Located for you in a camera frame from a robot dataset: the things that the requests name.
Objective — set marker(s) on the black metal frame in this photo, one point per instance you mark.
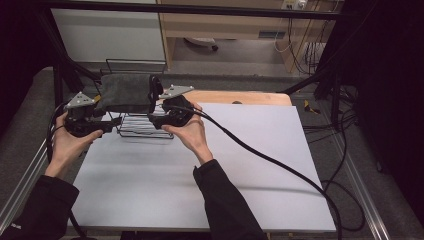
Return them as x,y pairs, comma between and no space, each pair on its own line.
200,10

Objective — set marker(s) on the yellow black tape piece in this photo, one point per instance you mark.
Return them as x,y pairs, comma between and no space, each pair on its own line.
97,98
310,107

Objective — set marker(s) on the light wooden desk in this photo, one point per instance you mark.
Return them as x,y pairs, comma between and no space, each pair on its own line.
216,26

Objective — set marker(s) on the white power strip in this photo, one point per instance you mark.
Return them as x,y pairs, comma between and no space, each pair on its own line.
295,4

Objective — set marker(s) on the person's left hand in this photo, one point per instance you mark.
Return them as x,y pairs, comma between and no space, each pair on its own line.
68,150

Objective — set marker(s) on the white cabinet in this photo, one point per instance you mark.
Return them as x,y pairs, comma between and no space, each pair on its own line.
106,33

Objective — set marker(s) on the black curtain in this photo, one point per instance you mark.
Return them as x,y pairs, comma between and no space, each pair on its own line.
390,83
20,50

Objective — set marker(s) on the dark grey towel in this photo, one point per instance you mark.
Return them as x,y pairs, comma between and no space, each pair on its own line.
125,93

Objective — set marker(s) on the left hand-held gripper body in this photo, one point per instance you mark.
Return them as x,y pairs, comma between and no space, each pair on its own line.
80,120

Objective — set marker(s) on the office chair base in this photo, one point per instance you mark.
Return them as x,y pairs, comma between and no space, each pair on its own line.
201,41

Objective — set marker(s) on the wooden table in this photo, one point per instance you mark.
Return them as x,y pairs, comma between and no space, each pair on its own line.
233,96

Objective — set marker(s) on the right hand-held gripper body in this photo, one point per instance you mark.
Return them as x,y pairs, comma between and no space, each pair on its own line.
178,115

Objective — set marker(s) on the white table board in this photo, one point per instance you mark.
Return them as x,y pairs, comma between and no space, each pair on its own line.
150,186

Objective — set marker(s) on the aluminium floor rail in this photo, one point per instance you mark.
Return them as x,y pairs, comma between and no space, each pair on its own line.
363,193
23,180

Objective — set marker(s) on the person's right hand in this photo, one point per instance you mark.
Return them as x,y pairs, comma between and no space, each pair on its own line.
195,136

